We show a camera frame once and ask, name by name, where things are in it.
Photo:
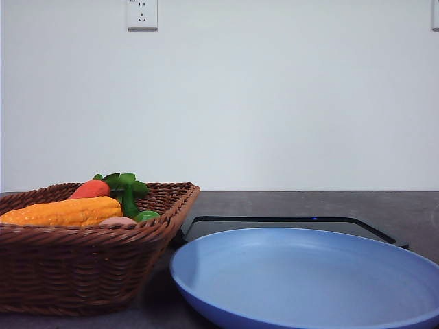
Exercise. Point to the black serving tray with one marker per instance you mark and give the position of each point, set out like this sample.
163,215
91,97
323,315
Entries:
202,228

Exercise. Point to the orange toy corn cob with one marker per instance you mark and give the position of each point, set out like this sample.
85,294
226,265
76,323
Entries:
79,212

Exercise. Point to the orange toy carrot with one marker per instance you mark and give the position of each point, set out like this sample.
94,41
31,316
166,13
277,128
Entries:
92,188

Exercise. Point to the white wall switch plate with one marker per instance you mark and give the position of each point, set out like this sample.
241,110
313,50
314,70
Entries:
435,15

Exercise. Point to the brown egg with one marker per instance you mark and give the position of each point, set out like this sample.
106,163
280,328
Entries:
118,221

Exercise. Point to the green leafy toy vegetable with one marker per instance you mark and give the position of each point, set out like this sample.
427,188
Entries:
126,189

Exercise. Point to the white wall socket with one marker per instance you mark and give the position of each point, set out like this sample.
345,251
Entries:
142,16

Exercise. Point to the blue plate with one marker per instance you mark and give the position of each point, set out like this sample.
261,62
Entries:
303,278

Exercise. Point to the green toy pepper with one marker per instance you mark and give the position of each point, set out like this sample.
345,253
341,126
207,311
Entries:
146,214

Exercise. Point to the brown wicker basket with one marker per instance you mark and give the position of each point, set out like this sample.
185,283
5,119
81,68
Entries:
97,270

